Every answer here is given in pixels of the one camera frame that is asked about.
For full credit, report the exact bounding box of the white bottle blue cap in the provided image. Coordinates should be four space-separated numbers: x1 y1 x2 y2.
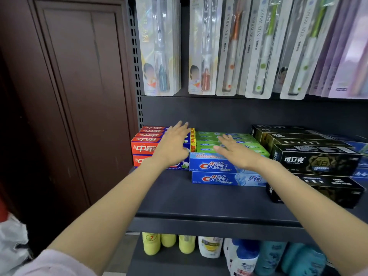
228 239 261 276

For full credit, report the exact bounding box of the white bottle pink label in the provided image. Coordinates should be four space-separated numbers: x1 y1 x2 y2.
223 238 233 265

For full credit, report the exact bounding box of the person's right hand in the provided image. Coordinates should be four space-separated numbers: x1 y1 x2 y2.
213 134 265 172

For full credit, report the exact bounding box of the large teal shampoo bottle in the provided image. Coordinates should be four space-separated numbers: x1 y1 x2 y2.
254 241 288 276

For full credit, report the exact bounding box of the red child toothbrush pack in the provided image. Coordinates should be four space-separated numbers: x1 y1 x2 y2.
188 0 223 96

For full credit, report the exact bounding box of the person's left hand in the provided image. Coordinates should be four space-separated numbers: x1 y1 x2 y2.
151 120 192 170

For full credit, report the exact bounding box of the green toothbrush pack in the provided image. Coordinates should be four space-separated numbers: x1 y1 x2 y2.
237 0 294 100

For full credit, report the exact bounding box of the dark grey shelf board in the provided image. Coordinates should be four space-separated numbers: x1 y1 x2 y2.
126 235 230 276

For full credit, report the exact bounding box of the orange toothbrush pack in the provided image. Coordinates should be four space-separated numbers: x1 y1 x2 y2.
215 0 253 97

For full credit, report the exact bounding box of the stack of purple toothbrush packs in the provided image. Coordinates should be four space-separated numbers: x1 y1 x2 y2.
307 0 368 100

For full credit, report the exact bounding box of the dark grey shelf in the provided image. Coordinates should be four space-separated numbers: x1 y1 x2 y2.
126 166 368 246

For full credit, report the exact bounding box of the gold toothpaste box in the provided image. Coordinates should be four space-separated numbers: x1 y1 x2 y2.
269 138 354 153
261 132 335 147

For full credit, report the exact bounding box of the light blue toothpaste box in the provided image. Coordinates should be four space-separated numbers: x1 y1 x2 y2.
192 171 268 188
189 152 259 174

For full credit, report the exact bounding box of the stack of blue child toothbrush packs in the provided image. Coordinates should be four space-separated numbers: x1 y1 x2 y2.
135 0 182 97

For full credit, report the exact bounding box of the white bottle yellow label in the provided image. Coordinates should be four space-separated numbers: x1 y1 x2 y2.
197 236 224 259

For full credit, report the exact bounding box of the person's right forearm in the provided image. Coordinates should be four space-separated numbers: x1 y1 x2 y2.
256 158 368 275

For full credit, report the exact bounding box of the person's left forearm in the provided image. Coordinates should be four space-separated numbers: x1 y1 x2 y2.
47 158 173 275

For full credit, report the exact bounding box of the white plastic bag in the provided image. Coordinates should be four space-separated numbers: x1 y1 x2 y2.
0 212 31 276

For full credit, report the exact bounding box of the row of green toothbrush packs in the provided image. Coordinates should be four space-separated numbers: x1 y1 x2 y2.
273 0 341 100

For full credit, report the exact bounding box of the black patterned toothpaste box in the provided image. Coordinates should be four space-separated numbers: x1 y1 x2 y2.
251 125 320 138
266 174 366 210
271 144 363 177

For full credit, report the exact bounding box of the yellow plastic bottle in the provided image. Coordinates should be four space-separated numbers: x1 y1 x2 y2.
161 234 177 248
141 232 161 256
178 235 197 255

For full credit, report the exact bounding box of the small teal shampoo bottle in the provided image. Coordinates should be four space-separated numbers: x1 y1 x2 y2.
281 243 305 273
287 245 327 276

